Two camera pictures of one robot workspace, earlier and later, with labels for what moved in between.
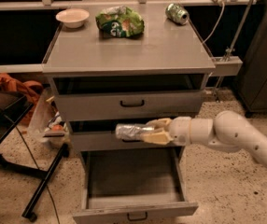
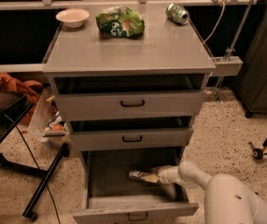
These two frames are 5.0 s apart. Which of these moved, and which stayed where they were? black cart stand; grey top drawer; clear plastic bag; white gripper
Moved: white gripper
Stayed: clear plastic bag; grey top drawer; black cart stand
